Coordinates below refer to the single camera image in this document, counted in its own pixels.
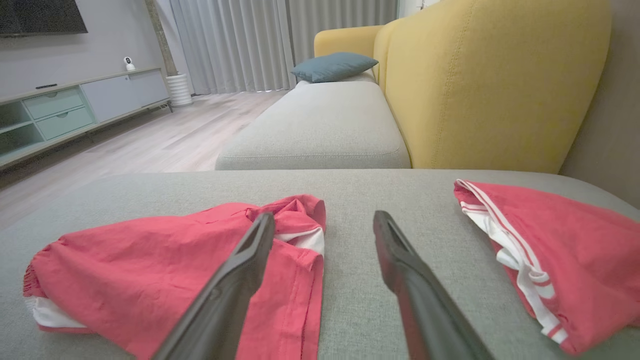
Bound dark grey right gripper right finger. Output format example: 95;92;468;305
372;209;497;360

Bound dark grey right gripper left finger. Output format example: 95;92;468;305
151;211;277;360

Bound red white basketball jersey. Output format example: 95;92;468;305
453;179;640;357

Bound red basketball shorts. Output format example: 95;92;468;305
22;194;327;360

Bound large grey sofa seat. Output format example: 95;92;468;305
0;169;640;360

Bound narrow grey sofa seat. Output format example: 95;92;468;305
215;70;412;171

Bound white ribbed plant pot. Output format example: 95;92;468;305
166;73;193;107

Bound yellow sofa backrest cushion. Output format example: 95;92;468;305
314;25;385;58
372;0;613;175

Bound grey cabinet door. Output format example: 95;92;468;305
128;69;170;108
80;75;133;124

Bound pale green cabinet drawer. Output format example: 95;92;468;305
22;87;85;120
36;106;95;141

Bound blue grey pillow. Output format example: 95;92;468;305
291;52;379;84

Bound long low TV cabinet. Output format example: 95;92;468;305
0;67;173;171

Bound light grey sheer curtain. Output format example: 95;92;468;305
169;0;296;96

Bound brown tree trunk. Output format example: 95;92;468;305
145;0;178;77

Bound grey pleated curtain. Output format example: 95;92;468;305
286;0;399;66

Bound black wall television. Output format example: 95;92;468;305
0;0;89;38

